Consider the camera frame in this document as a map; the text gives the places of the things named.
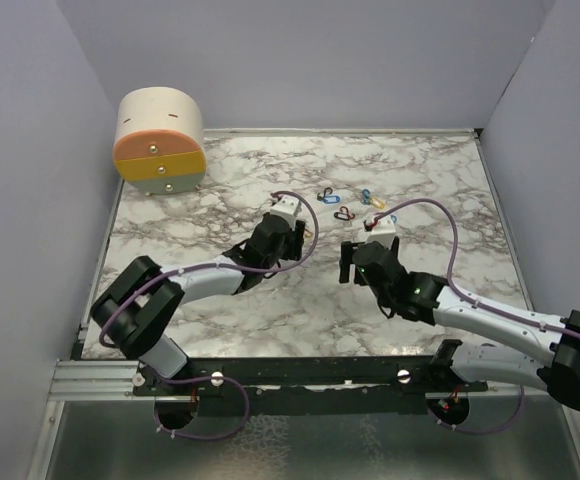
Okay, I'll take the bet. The black key tag with key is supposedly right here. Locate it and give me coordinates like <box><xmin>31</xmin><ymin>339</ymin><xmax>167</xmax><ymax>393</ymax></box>
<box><xmin>333</xmin><ymin>211</ymin><xmax>355</xmax><ymax>221</ymax></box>

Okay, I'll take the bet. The blue key tag with key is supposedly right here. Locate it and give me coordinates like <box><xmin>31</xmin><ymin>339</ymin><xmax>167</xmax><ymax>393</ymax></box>
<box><xmin>317</xmin><ymin>194</ymin><xmax>341</xmax><ymax>205</ymax></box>

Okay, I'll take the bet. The yellow key tag with key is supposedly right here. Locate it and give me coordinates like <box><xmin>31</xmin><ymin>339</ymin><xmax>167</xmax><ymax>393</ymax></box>
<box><xmin>370</xmin><ymin>197</ymin><xmax>385</xmax><ymax>209</ymax></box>

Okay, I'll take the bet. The black S-shaped carabiner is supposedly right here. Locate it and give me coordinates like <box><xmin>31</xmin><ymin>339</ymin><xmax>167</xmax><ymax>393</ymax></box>
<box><xmin>317</xmin><ymin>187</ymin><xmax>333</xmax><ymax>200</ymax></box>

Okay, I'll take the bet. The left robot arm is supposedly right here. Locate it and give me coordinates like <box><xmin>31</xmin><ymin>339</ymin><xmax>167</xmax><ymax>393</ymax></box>
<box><xmin>90</xmin><ymin>213</ymin><xmax>306</xmax><ymax>395</ymax></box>

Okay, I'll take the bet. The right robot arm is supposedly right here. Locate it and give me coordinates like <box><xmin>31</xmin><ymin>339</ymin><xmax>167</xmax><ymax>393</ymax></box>
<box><xmin>339</xmin><ymin>240</ymin><xmax>580</xmax><ymax>412</ymax></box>

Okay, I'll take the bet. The round three-drawer storage box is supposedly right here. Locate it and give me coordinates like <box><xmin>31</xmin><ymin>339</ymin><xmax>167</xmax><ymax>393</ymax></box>
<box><xmin>113</xmin><ymin>87</ymin><xmax>207</xmax><ymax>195</ymax></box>

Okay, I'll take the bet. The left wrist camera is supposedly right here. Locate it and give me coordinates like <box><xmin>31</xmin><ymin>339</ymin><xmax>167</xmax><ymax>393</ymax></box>
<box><xmin>269</xmin><ymin>195</ymin><xmax>301</xmax><ymax>228</ymax></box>

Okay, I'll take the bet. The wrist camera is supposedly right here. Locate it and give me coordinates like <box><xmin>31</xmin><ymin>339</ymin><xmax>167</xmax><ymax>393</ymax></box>
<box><xmin>269</xmin><ymin>195</ymin><xmax>301</xmax><ymax>228</ymax></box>
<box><xmin>364</xmin><ymin>216</ymin><xmax>396</xmax><ymax>249</ymax></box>

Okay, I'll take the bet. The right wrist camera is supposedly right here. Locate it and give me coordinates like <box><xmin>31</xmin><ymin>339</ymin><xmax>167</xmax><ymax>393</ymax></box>
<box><xmin>364</xmin><ymin>216</ymin><xmax>396</xmax><ymax>249</ymax></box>

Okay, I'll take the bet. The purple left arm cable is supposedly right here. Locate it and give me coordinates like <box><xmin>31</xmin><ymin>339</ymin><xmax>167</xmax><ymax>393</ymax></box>
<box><xmin>98</xmin><ymin>190</ymin><xmax>320</xmax><ymax>441</ymax></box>

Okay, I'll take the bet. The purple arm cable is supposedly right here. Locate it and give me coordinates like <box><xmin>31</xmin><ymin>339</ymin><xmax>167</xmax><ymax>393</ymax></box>
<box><xmin>369</xmin><ymin>198</ymin><xmax>580</xmax><ymax>435</ymax></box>
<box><xmin>98</xmin><ymin>190</ymin><xmax>320</xmax><ymax>441</ymax></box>

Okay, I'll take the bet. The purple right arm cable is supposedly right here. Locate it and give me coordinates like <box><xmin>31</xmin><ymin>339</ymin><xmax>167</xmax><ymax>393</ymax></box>
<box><xmin>369</xmin><ymin>198</ymin><xmax>580</xmax><ymax>435</ymax></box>

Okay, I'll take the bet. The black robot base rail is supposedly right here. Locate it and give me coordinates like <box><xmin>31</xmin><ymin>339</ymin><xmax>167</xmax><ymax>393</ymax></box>
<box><xmin>133</xmin><ymin>355</ymin><xmax>487</xmax><ymax>417</ymax></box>

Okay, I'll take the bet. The aluminium frame rail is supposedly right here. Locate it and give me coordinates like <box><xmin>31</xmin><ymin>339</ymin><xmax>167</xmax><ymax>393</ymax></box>
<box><xmin>51</xmin><ymin>349</ymin><xmax>547</xmax><ymax>397</ymax></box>

